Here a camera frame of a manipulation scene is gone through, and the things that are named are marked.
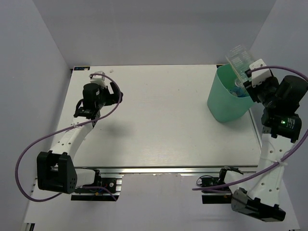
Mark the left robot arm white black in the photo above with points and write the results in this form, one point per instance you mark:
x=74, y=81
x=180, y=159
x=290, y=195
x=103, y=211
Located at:
x=55, y=168

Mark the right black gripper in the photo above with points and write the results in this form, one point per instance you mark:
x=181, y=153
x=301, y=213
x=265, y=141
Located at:
x=252, y=90

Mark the green plastic bin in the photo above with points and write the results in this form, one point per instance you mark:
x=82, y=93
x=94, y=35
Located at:
x=224, y=106

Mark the clear bottle dark blue label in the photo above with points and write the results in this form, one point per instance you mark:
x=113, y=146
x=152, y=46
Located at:
x=238, y=89

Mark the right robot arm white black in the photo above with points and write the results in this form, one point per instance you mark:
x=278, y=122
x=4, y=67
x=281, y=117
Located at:
x=281, y=129

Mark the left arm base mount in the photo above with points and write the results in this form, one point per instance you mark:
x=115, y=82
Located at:
x=101, y=186

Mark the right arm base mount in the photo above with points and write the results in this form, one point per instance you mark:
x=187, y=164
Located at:
x=221, y=195

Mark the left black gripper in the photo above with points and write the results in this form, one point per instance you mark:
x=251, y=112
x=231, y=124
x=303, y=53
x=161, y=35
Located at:
x=116, y=97

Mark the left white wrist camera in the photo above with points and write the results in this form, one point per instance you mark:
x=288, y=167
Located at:
x=98, y=78

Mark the large clear square bottle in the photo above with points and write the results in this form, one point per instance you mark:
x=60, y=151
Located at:
x=240, y=58

